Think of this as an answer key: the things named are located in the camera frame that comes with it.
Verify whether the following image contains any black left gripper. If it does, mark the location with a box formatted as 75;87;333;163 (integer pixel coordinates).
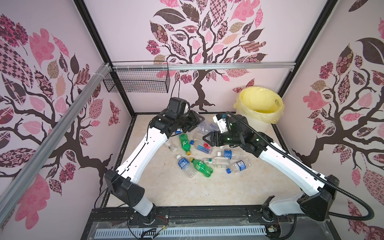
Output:
176;109;204;133

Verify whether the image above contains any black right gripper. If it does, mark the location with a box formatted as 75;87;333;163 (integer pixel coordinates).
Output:
202;129;242;147

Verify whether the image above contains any clear bottle blue label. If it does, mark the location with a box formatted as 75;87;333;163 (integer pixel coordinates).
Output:
176;155;196;179

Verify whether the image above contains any frosted clear bottle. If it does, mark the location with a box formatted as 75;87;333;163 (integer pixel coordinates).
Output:
164;139;178;153

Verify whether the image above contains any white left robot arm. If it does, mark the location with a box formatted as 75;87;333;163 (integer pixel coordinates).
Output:
105;110;205;217

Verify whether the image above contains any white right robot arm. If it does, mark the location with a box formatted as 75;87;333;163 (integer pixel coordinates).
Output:
203;113;340;222

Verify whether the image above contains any cream bin yellow bag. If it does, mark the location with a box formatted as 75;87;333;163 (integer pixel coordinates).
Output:
234;87;285;133

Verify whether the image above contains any bottle blue label white cap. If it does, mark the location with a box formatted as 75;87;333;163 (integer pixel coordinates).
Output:
217;149;244;160

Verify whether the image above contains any green soda bottle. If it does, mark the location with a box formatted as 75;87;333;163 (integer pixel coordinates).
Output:
190;158;213;178
179;133;192;156

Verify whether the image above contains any small bottle blue cap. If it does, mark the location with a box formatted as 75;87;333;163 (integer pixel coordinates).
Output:
226;159;251;174

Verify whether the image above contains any clear bottle green cap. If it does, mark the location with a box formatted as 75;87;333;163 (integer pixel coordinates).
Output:
203;157;231;168

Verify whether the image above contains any Fiji bottle red flower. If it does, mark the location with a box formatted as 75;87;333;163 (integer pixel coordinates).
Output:
190;139;212;155

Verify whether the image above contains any white vent strip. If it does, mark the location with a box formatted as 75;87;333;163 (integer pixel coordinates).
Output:
93;226;267;240

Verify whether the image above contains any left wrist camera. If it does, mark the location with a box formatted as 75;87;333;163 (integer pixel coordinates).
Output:
167;97;190;116

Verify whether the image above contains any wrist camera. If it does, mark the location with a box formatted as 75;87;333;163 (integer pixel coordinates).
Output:
167;97;190;116
213;113;228;134

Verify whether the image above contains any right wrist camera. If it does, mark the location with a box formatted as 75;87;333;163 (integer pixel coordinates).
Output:
213;113;228;134

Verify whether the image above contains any black wire basket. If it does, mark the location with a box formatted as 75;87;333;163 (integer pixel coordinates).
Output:
103;60;171;94

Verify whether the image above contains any aluminium rail back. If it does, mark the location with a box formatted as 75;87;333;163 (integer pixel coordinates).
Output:
113;62;296;71

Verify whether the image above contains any aluminium rail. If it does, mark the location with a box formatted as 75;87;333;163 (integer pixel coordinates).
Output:
1;63;111;224
113;62;296;71

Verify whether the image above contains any black base frame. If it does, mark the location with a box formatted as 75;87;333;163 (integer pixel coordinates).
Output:
81;205;340;240

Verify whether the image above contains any black corrugated cable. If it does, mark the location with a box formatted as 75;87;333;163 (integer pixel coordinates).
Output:
224;111;375;222

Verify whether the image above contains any aluminium rail left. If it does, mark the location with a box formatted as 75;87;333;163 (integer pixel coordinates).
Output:
1;63;111;224

